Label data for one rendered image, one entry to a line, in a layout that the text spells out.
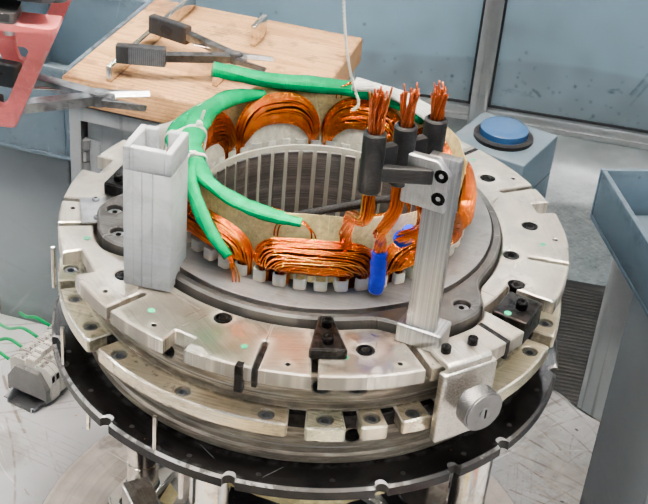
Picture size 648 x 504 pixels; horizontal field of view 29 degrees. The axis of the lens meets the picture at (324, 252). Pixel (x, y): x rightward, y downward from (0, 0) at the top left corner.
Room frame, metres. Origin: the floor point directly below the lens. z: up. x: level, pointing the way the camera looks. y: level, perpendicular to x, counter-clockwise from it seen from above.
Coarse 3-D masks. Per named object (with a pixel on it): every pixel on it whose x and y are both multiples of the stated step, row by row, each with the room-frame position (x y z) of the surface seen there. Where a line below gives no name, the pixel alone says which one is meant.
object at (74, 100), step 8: (48, 96) 0.66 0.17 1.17; (56, 96) 0.66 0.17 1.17; (64, 96) 0.66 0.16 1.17; (72, 96) 0.67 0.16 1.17; (80, 96) 0.67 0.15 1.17; (88, 96) 0.67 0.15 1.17; (32, 104) 0.65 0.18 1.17; (40, 104) 0.65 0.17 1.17; (48, 104) 0.66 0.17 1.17; (56, 104) 0.66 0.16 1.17; (64, 104) 0.66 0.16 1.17; (72, 104) 0.66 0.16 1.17; (80, 104) 0.66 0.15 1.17; (88, 104) 0.67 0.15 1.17; (24, 112) 0.65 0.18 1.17; (32, 112) 0.65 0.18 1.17
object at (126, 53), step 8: (120, 48) 0.92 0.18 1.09; (128, 48) 0.92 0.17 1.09; (136, 48) 0.92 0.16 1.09; (144, 48) 0.92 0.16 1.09; (152, 48) 0.92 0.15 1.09; (160, 48) 0.92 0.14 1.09; (120, 56) 0.92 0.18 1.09; (128, 56) 0.92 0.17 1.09; (136, 56) 0.92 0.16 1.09; (144, 56) 0.92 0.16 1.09; (152, 56) 0.92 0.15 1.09; (160, 56) 0.92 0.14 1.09; (136, 64) 0.92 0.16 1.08; (144, 64) 0.92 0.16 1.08; (152, 64) 0.92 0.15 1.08; (160, 64) 0.92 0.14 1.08
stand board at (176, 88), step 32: (160, 0) 1.09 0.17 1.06; (128, 32) 1.01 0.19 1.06; (224, 32) 1.03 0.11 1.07; (288, 32) 1.04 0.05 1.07; (320, 32) 1.05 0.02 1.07; (96, 64) 0.94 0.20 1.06; (192, 64) 0.96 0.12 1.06; (288, 64) 0.98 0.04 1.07; (320, 64) 0.98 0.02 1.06; (352, 64) 1.02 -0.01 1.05; (160, 96) 0.89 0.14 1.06; (192, 96) 0.90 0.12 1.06
